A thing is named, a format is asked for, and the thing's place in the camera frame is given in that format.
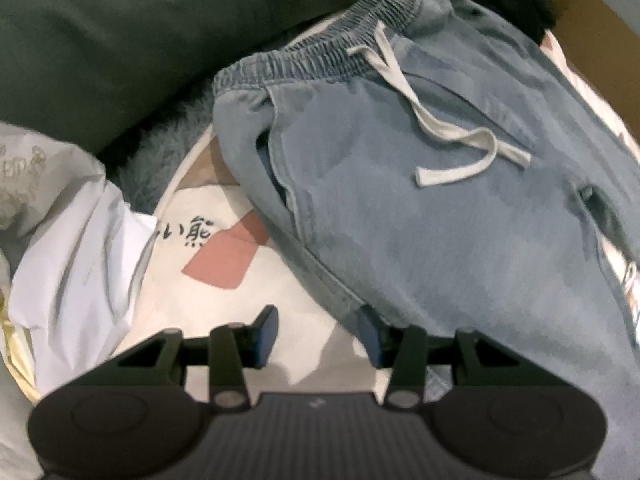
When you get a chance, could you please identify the light blue denim pants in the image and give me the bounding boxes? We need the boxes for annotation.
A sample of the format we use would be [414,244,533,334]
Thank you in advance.
[213,0,639,479]

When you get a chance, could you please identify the cream bear print duvet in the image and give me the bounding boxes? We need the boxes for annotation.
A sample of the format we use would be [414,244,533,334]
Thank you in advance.
[0,8,640,480]

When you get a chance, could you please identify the white plastic bag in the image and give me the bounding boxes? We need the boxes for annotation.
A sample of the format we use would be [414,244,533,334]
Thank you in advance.
[1,124,157,403]

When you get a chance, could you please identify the blue fuzzy blanket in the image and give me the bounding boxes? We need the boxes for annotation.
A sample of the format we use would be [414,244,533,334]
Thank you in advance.
[104,84,214,214]

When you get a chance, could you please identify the dark grey blanket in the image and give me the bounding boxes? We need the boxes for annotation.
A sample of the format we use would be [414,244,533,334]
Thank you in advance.
[1,0,555,153]

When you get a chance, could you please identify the brown cardboard sheet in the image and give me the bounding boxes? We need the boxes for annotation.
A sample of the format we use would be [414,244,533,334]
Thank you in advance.
[552,0,639,134]

